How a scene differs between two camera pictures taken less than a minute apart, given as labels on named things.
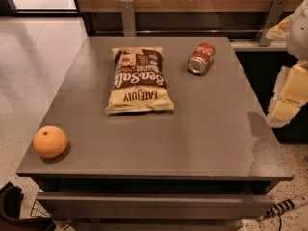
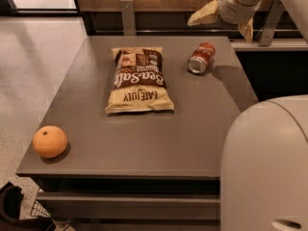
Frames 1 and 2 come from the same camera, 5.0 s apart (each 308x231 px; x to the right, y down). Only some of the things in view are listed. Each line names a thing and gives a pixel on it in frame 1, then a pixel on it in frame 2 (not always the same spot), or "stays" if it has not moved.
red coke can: [202, 58] stays
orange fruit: [50, 141] stays
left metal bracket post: [128, 17] stays
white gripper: [298, 36] -> [231, 10]
